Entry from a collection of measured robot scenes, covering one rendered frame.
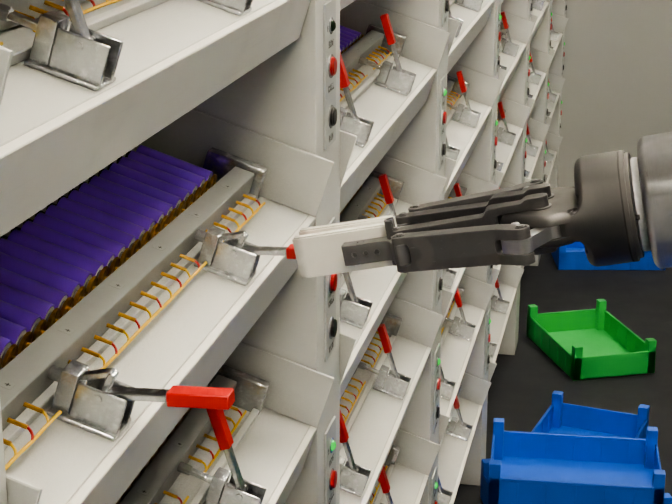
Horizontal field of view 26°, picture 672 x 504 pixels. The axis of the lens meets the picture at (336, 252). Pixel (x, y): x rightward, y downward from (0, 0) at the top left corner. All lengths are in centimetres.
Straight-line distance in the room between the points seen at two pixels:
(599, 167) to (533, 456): 183
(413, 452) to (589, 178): 113
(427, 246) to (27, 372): 30
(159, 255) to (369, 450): 73
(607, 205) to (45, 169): 41
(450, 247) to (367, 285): 66
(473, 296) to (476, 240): 175
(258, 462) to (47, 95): 55
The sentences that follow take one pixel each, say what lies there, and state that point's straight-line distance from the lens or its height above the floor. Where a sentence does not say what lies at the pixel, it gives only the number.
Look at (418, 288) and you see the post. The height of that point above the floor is 63.
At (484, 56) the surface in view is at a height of 83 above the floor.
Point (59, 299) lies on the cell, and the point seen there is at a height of 98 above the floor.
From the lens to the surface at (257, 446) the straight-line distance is 122.
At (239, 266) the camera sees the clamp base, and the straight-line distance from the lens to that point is 104.
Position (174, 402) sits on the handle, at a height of 96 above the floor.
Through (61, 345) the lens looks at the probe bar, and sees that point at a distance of 83.
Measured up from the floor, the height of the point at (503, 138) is 57.
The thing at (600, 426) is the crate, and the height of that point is 2.
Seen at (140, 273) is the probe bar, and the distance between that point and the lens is 94.
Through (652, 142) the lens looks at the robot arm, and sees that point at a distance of 97.
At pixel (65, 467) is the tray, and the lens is 77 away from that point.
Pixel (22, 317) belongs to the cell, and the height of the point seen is 98.
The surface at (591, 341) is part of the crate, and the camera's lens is 359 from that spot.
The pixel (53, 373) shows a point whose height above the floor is 97.
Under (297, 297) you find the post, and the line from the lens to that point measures 124.
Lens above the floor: 127
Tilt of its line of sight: 17 degrees down
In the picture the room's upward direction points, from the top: straight up
